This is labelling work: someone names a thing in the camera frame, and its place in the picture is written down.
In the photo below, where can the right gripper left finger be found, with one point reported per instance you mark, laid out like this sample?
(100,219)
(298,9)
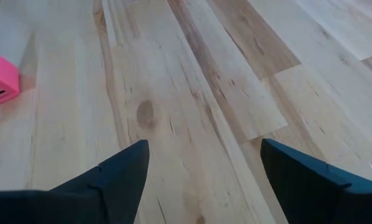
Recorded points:
(80,202)

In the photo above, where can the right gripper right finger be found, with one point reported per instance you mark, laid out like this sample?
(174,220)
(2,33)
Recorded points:
(313,193)

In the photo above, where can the pink USB charger cube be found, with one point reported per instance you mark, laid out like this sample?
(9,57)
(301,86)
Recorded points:
(1,77)

